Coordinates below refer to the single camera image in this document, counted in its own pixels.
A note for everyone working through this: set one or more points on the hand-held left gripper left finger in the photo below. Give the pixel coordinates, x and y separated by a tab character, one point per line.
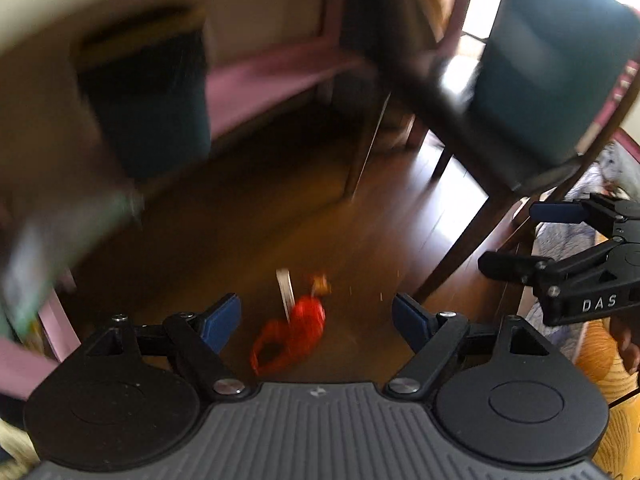
220	321

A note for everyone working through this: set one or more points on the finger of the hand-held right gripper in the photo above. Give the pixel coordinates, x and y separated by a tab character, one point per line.
510	265
555	211

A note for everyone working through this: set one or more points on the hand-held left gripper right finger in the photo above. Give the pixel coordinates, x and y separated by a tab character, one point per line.
410	321

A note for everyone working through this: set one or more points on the dark teal plastic bin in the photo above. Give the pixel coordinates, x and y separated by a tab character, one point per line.
150	110

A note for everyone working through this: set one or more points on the grey printed blanket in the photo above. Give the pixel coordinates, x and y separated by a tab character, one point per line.
560	240

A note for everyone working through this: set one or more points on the person's orange clothing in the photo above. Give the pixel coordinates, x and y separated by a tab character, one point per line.
600	360

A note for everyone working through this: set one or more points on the white paper strip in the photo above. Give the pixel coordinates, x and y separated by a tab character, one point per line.
285	290

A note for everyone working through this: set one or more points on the small orange wrapper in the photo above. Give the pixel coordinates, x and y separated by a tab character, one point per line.
321	286

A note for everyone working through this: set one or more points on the dark wooden chair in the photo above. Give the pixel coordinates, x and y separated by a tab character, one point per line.
540	60

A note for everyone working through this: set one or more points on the pale green blurred object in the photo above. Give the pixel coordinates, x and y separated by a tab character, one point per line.
30	270

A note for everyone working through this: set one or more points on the pink and cream desk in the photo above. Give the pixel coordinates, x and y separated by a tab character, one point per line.
270	80

